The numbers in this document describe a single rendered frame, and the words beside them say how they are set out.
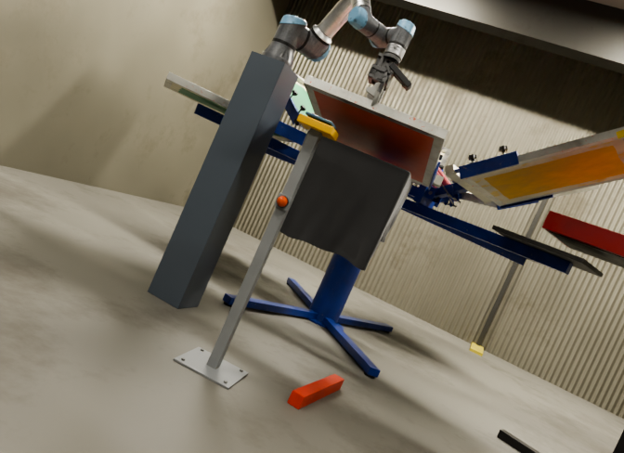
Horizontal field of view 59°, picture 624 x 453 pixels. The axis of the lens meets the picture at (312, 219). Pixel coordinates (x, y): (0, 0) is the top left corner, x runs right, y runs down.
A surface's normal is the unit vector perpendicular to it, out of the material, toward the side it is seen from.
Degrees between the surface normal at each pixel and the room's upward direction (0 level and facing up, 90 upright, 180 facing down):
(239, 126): 90
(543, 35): 90
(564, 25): 90
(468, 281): 90
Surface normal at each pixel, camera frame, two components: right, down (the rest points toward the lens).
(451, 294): -0.31, -0.10
